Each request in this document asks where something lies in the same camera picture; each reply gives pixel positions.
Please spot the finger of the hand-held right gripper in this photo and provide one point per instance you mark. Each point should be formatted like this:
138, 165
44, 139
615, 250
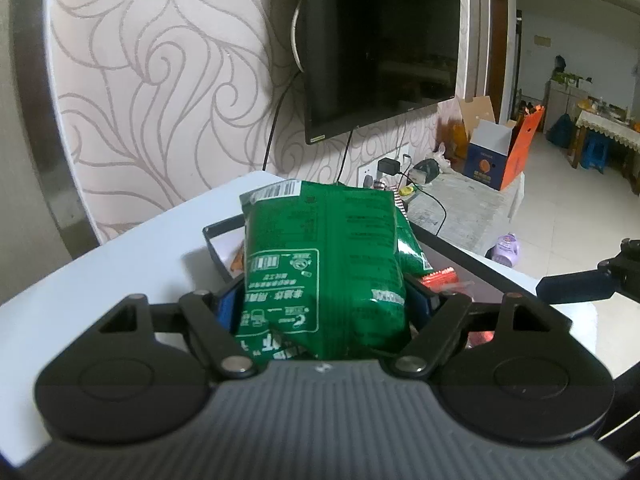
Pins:
575, 281

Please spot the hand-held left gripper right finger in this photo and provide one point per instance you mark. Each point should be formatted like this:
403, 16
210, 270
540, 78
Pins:
417, 301

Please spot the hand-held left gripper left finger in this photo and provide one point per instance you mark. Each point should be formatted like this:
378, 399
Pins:
227, 310

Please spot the orange snack bar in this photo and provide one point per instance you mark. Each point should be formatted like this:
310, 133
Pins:
442, 277

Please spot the orange snack packet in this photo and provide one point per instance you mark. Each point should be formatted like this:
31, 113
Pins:
237, 260

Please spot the black rimmed white tray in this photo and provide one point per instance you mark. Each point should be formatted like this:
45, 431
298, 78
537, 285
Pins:
485, 285

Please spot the purple bottle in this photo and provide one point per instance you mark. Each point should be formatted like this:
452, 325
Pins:
507, 250

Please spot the grey stone bench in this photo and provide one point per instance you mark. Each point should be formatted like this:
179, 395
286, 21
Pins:
470, 210

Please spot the dark green pouch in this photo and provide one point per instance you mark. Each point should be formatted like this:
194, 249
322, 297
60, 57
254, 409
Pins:
426, 172

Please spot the blue plastic stool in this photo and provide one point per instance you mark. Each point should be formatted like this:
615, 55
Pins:
595, 152

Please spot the black power adapter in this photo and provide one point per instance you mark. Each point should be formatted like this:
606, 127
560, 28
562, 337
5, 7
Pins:
389, 166

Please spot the blue and orange cardboard box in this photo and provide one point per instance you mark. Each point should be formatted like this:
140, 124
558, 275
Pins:
482, 165

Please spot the blue bag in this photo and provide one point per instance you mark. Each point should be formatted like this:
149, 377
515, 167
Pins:
561, 131

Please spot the table with lace cloth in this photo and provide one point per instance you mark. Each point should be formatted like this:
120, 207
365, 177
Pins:
607, 125

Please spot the grey sideboard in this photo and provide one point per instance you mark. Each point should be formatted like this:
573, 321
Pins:
567, 92

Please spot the brown cardboard box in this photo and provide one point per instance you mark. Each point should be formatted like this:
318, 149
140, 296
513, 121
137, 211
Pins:
477, 109

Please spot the white wall socket panel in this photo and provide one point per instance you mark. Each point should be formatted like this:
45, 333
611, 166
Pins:
367, 172

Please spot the small wall plaque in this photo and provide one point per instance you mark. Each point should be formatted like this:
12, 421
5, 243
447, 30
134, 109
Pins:
541, 40

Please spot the black wall television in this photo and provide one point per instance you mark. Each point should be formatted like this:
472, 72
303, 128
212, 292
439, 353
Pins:
380, 50

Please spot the dark wooden door frame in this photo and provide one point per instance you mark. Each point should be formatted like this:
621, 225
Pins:
500, 35

